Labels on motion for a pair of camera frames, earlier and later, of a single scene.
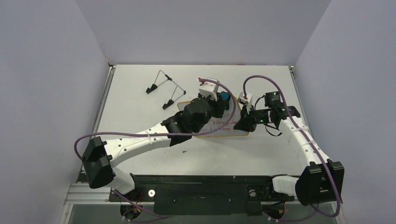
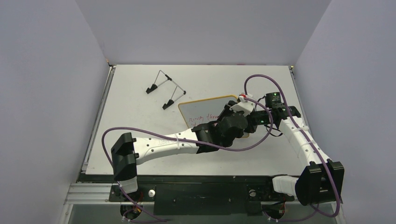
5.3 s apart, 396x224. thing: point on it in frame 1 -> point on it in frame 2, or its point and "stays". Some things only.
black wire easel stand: x=154 y=86 stays
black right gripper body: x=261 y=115 stays
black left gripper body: x=215 y=108 -> x=227 y=112
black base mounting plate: x=238 y=195 stays
